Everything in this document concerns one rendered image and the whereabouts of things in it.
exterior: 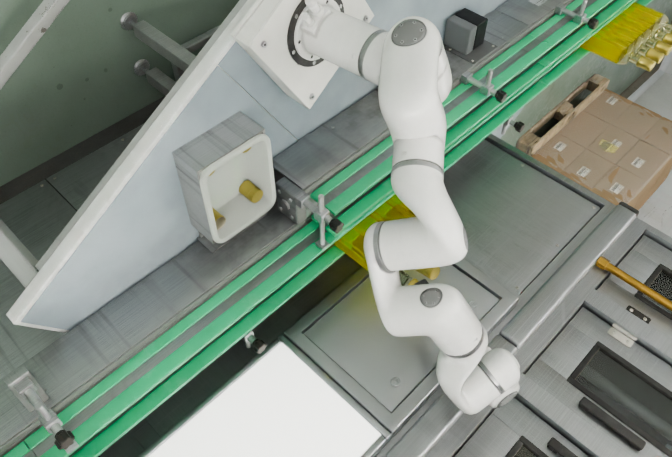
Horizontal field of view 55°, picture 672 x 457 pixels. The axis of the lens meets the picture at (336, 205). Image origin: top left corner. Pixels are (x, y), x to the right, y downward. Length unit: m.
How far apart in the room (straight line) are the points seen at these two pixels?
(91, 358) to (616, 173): 4.59
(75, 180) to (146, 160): 0.77
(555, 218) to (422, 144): 0.90
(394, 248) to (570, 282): 0.76
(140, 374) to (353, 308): 0.52
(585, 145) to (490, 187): 3.69
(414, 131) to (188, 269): 0.64
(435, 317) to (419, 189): 0.21
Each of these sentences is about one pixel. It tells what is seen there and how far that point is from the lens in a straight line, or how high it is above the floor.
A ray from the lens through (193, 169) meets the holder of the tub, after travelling 1.25.
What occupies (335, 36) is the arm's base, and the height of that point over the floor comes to 0.89.
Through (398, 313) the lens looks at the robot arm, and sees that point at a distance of 1.07.
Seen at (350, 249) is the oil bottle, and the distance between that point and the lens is 1.51.
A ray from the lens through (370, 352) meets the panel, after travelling 1.51.
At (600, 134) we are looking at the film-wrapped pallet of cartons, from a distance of 5.71.
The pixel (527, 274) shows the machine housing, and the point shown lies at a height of 1.28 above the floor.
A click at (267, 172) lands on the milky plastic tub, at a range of 1.38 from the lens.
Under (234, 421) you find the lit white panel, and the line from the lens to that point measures 1.45.
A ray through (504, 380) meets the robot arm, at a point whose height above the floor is 1.45.
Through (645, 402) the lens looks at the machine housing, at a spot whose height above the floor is 1.67.
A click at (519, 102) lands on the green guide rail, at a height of 0.95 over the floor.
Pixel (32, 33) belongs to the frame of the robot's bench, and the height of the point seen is 0.20.
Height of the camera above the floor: 1.61
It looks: 28 degrees down
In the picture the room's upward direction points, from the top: 126 degrees clockwise
